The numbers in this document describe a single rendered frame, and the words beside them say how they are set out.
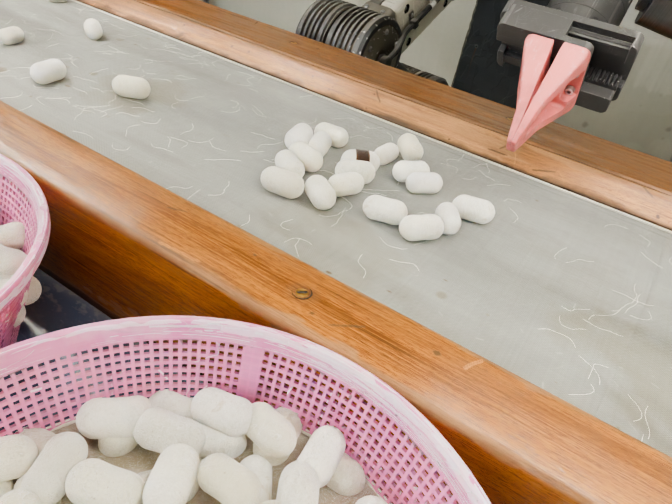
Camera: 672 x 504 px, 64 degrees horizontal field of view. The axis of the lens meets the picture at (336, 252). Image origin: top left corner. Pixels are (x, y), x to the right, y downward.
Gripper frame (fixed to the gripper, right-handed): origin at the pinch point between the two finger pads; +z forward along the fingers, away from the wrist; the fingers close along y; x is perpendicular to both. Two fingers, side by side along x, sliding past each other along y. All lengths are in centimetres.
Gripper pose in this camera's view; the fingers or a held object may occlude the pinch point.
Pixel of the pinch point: (515, 137)
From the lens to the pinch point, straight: 43.7
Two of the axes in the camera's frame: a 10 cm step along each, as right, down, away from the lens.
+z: -5.0, 8.4, -1.8
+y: 8.3, 4.2, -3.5
